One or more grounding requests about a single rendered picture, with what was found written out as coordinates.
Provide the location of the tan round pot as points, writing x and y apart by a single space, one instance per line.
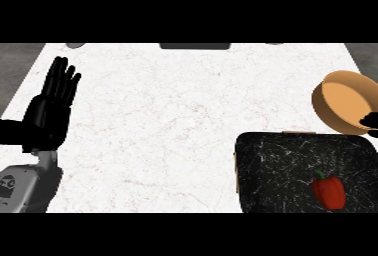
344 101

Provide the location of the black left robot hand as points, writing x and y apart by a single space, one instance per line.
46 110

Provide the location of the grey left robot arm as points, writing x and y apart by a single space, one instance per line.
24 186

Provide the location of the red bell pepper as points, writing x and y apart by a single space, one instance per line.
329 191

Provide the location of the small grey round object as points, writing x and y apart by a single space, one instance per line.
74 45

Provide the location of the dark grey flat appliance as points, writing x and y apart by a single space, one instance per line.
195 46

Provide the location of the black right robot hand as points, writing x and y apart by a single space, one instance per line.
369 122

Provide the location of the black marble tray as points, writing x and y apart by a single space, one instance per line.
295 166

